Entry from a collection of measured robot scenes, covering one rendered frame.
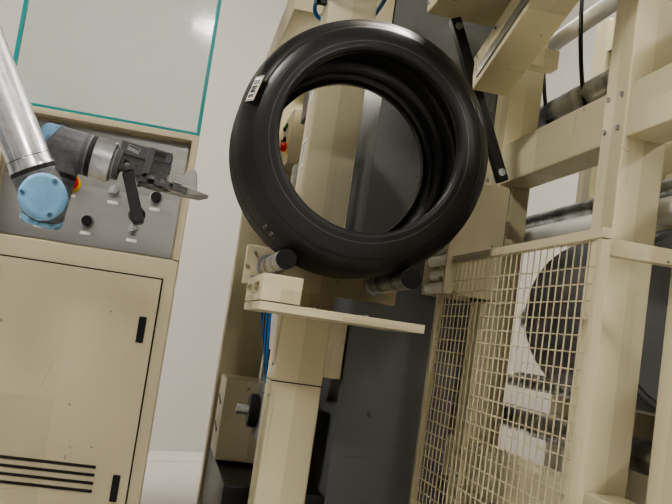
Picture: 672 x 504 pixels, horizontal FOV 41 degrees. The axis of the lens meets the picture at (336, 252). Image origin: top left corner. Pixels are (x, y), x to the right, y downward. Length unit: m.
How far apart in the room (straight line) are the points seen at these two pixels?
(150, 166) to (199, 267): 3.09
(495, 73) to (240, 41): 3.12
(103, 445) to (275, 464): 0.55
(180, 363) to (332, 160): 2.86
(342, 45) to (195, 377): 3.36
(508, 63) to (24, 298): 1.44
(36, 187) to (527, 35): 1.16
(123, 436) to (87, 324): 0.33
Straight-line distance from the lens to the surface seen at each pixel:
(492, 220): 2.34
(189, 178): 1.97
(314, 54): 1.95
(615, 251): 1.58
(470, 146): 2.00
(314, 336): 2.28
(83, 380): 2.59
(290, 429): 2.29
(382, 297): 2.29
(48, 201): 1.82
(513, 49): 2.24
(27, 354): 2.60
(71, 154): 1.97
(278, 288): 1.89
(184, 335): 5.01
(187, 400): 5.07
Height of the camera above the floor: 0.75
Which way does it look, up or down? 5 degrees up
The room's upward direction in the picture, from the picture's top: 8 degrees clockwise
